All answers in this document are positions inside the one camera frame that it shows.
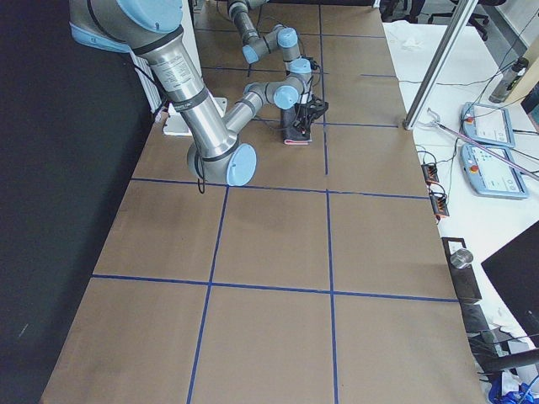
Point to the pink towel with white edge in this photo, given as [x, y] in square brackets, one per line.
[293, 136]

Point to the blue teach pendant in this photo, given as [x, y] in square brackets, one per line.
[487, 124]
[489, 176]

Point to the black box under cup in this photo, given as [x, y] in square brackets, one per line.
[464, 280]

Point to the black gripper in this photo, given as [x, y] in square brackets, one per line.
[301, 113]

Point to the upper blue teach pendant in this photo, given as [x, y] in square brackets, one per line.
[487, 124]

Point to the lower blue teach pendant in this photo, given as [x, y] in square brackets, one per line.
[489, 176]

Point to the aluminium frame post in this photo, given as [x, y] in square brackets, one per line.
[459, 20]

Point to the crumpled white tissue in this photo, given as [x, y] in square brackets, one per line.
[412, 43]

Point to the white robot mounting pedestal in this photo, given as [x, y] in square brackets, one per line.
[175, 124]

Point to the black monitor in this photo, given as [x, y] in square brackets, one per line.
[513, 272]

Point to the small metal cup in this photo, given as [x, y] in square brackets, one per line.
[461, 258]

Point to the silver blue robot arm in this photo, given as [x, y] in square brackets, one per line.
[257, 46]
[153, 30]

